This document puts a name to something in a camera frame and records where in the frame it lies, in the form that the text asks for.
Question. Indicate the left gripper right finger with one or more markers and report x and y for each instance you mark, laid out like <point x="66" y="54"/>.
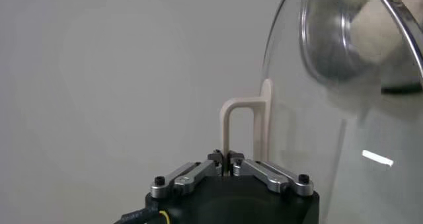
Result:
<point x="271" y="175"/>

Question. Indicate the perforated steel steamer basket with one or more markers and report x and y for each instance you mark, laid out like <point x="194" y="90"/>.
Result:
<point x="330" y="47"/>

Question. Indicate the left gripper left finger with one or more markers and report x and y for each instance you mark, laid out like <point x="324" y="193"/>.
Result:
<point x="185" y="177"/>

